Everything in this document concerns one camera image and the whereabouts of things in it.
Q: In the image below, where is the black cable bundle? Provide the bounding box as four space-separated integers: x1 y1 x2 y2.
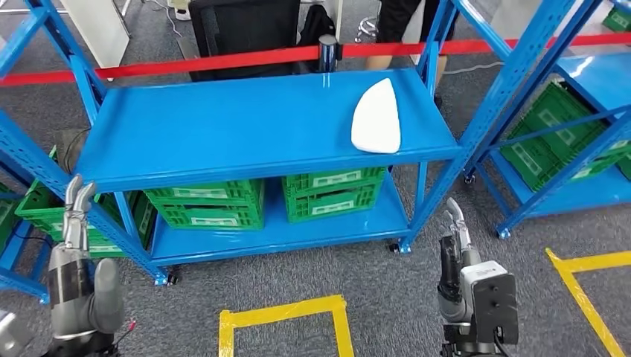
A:
54 128 92 173

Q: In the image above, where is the black mesh office chair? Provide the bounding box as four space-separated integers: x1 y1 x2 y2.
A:
188 0 336 83

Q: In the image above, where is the blue metal shelf rack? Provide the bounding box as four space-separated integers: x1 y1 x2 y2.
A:
0 162 55 304
0 0 583 287
463 0 631 241

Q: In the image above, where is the white plastic shell part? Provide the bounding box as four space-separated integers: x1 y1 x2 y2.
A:
350 77 402 155

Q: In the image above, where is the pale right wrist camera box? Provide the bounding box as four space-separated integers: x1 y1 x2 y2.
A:
459 261 519 346

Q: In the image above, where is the person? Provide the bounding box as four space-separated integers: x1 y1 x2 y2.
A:
365 0 459 75
167 0 192 22

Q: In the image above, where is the white floor cable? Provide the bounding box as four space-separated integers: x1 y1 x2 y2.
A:
441 59 504 76
147 0 183 38

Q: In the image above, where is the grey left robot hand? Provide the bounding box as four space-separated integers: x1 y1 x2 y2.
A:
46 175 125 341

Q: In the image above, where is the thin red tipped wire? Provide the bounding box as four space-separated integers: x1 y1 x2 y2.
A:
115 320 136 344

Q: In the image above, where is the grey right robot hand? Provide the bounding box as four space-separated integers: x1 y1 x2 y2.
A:
437 198 483 324

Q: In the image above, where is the black barrier post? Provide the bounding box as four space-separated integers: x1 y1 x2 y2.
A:
318 34 342 75

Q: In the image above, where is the red barrier belt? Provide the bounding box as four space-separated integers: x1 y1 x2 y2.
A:
0 31 631 89

